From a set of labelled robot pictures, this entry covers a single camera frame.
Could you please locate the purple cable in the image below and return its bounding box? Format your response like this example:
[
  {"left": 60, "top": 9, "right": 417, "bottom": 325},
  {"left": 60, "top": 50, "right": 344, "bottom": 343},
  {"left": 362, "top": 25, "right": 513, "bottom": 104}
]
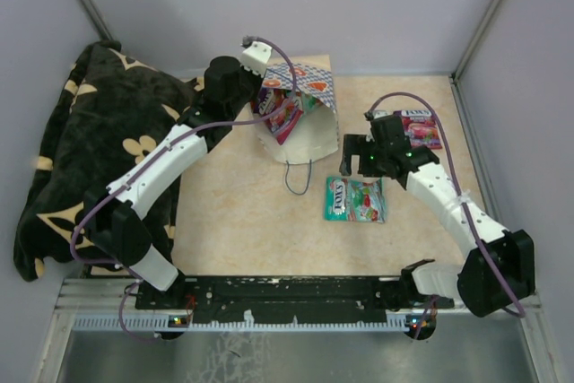
[
  {"left": 71, "top": 35, "right": 300, "bottom": 342},
  {"left": 365, "top": 91, "right": 526, "bottom": 342}
]

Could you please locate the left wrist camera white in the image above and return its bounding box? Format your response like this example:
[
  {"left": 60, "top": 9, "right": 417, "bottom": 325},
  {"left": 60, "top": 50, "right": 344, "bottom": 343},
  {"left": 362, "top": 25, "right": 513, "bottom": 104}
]
[{"left": 239, "top": 36, "right": 273, "bottom": 77}]

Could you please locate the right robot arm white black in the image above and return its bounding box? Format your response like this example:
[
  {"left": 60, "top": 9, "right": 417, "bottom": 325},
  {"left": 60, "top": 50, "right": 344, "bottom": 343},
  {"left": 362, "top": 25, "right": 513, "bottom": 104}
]
[{"left": 340, "top": 115, "right": 535, "bottom": 318}]

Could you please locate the right aluminium frame post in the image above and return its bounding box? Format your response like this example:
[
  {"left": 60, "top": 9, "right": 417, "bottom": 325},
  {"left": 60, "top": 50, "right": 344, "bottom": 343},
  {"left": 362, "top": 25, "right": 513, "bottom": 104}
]
[{"left": 451, "top": 0, "right": 505, "bottom": 84}]

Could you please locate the black floral plush blanket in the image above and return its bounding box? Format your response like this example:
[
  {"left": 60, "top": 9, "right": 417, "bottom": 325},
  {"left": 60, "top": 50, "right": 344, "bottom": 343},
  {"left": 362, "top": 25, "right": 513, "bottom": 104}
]
[{"left": 13, "top": 41, "right": 198, "bottom": 282}]

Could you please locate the pink Fox's candy packet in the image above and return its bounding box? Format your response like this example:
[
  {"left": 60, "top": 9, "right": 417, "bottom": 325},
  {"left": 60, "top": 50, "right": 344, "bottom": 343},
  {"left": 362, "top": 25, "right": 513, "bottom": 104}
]
[{"left": 250, "top": 88, "right": 303, "bottom": 145}]

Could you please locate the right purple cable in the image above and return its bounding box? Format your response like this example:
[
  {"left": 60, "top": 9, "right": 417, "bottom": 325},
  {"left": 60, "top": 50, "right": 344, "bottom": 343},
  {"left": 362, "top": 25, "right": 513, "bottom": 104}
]
[{"left": 365, "top": 91, "right": 526, "bottom": 342}]

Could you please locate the purple Fox's candy packet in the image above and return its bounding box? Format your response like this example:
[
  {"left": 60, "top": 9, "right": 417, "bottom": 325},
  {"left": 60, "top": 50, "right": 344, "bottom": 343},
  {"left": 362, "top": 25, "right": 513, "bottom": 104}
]
[{"left": 393, "top": 109, "right": 442, "bottom": 150}]

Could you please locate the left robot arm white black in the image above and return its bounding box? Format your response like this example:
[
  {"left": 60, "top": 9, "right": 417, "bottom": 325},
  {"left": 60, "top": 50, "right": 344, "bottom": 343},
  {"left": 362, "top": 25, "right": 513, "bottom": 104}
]
[{"left": 84, "top": 50, "right": 270, "bottom": 309}]

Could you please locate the blue checkered paper bag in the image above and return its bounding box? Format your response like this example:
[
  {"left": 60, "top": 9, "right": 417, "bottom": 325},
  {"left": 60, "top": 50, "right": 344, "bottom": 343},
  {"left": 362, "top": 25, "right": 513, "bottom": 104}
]
[{"left": 256, "top": 56, "right": 339, "bottom": 177}]

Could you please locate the teal Fox's candy packet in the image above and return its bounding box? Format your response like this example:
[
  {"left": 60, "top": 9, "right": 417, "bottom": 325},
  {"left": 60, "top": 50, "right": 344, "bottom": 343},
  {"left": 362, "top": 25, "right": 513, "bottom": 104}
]
[{"left": 324, "top": 176, "right": 387, "bottom": 223}]

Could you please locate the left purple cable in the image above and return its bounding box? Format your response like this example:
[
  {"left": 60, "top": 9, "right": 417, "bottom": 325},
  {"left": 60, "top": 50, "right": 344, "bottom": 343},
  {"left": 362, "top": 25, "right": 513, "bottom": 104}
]
[{"left": 71, "top": 35, "right": 300, "bottom": 342}]

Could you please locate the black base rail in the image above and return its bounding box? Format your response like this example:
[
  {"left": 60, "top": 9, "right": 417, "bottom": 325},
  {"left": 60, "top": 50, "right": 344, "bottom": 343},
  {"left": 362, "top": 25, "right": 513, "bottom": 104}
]
[{"left": 135, "top": 275, "right": 431, "bottom": 326}]

